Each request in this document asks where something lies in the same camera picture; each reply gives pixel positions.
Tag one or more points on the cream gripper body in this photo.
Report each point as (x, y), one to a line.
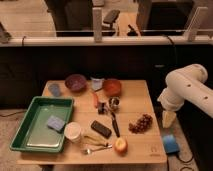
(168, 117)

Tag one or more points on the bunch of red grapes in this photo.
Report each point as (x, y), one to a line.
(142, 124)

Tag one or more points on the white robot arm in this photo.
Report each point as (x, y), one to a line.
(185, 84)

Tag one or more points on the small metal cup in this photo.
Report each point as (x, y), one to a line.
(114, 103)

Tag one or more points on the white paper cup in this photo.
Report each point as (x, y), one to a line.
(73, 132)

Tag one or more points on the blue plastic cup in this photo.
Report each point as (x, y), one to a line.
(54, 89)

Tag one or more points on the blue foot pedal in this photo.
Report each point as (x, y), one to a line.
(170, 144)

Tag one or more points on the red yellow apple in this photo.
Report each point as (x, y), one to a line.
(120, 146)

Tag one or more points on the wooden table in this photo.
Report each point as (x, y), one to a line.
(142, 148)

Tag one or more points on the orange bowl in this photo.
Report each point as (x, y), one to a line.
(112, 87)

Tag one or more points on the black binder clip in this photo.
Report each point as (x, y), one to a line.
(101, 108)

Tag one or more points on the black rectangular block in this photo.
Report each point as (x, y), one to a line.
(101, 129)

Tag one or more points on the orange carrot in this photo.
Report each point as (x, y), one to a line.
(95, 99)

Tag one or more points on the yellow banana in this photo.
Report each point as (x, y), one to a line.
(94, 140)

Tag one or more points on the metal fork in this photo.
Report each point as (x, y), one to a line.
(90, 151)

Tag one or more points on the purple bowl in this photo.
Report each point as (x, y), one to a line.
(76, 82)

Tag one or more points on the blue sponge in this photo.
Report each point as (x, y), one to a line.
(55, 123)

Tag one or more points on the green plastic tray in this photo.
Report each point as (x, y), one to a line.
(33, 135)

